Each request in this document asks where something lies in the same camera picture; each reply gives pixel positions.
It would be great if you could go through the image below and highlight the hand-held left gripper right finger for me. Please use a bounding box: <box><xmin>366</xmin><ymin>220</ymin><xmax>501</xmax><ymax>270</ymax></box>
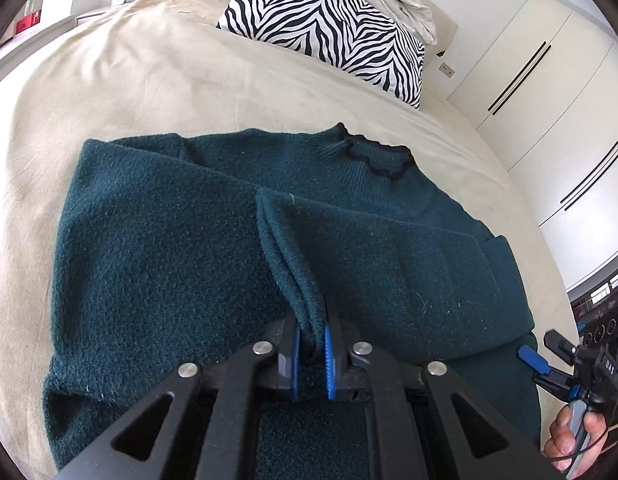
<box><xmin>323</xmin><ymin>309</ymin><xmax>566</xmax><ymax>480</ymax></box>

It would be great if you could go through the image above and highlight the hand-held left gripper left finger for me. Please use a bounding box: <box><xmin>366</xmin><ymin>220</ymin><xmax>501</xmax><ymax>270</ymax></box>
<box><xmin>54</xmin><ymin>316</ymin><xmax>304</xmax><ymax>480</ymax></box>

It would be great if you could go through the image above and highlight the thin black cable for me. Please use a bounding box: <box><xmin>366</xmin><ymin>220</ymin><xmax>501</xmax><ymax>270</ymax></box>
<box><xmin>543</xmin><ymin>422</ymin><xmax>618</xmax><ymax>463</ymax></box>

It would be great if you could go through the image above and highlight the white wardrobe with black handles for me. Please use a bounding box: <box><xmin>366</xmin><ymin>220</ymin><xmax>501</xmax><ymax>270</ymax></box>
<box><xmin>439</xmin><ymin>0</ymin><xmax>618</xmax><ymax>292</ymax></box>

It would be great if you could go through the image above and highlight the bed with beige sheet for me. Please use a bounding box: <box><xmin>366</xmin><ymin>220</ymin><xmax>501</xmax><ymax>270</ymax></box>
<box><xmin>0</xmin><ymin>0</ymin><xmax>580</xmax><ymax>480</ymax></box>

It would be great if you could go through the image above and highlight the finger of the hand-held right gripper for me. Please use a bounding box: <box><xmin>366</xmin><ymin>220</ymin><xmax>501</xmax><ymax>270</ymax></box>
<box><xmin>544</xmin><ymin>329</ymin><xmax>590</xmax><ymax>367</ymax></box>
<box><xmin>517</xmin><ymin>344</ymin><xmax>580</xmax><ymax>402</ymax></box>

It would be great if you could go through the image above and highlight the dark cabinet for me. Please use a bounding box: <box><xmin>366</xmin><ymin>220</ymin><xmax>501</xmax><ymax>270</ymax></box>
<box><xmin>568</xmin><ymin>269</ymin><xmax>618</xmax><ymax>338</ymax></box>

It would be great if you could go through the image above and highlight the dark green knit sweater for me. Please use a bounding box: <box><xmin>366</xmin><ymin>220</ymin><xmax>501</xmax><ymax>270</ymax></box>
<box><xmin>42</xmin><ymin>122</ymin><xmax>542</xmax><ymax>480</ymax></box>

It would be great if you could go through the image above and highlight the white nightstand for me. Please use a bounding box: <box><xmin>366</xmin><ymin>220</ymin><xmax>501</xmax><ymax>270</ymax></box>
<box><xmin>76</xmin><ymin>7</ymin><xmax>116</xmax><ymax>27</ymax></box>

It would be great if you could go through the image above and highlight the person's right hand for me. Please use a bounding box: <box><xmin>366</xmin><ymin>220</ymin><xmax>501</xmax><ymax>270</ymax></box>
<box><xmin>543</xmin><ymin>401</ymin><xmax>612</xmax><ymax>479</ymax></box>

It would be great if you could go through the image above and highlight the zebra print pillow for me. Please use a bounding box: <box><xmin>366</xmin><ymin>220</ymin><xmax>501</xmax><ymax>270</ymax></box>
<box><xmin>216</xmin><ymin>0</ymin><xmax>426</xmax><ymax>110</ymax></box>

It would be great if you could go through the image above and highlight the white bay window ledge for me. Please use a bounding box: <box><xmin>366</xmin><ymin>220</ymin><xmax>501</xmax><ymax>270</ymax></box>
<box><xmin>0</xmin><ymin>12</ymin><xmax>81</xmax><ymax>92</ymax></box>

